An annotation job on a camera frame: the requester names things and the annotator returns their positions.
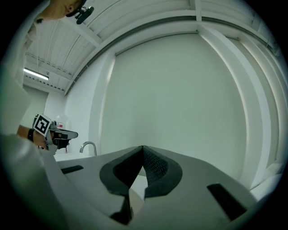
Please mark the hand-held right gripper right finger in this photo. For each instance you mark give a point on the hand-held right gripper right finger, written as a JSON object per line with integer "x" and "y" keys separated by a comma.
{"x": 191, "y": 184}

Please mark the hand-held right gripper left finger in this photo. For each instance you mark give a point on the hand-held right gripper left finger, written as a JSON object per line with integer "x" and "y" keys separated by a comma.
{"x": 90, "y": 179}

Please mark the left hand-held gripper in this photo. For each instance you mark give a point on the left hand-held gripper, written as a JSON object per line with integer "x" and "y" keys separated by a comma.
{"x": 41, "y": 124}

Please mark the person's left forearm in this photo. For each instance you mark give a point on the person's left forearm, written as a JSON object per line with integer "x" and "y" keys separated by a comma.
{"x": 23, "y": 132}

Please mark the white container red label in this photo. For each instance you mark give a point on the white container red label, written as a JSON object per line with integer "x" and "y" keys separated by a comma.
{"x": 61, "y": 122}

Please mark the chrome faucet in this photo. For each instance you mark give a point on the chrome faucet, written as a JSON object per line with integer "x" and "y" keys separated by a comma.
{"x": 86, "y": 143}

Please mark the white sink vanity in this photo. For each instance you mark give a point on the white sink vanity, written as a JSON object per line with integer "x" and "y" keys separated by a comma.
{"x": 67, "y": 157}

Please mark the black wristwatch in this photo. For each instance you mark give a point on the black wristwatch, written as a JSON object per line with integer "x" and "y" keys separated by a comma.
{"x": 30, "y": 134}

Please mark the person's white shirt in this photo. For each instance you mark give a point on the person's white shirt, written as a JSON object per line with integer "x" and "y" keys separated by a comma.
{"x": 20, "y": 175}

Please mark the ceiling light tube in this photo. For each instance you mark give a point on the ceiling light tube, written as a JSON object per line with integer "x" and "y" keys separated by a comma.
{"x": 36, "y": 74}

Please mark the person's head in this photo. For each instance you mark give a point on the person's head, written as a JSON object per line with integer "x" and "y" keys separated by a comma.
{"x": 56, "y": 9}

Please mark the black head-mounted camera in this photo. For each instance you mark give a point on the black head-mounted camera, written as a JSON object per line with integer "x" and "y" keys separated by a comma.
{"x": 83, "y": 14}

